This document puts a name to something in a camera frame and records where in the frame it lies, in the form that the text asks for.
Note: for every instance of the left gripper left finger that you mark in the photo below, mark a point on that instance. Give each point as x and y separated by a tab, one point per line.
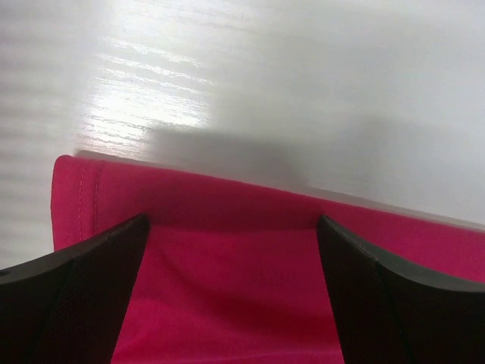
69	306

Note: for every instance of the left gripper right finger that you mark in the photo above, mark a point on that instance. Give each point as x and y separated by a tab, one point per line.
388	309

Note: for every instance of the magenta t shirt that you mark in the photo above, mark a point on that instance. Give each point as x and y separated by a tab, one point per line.
231	272

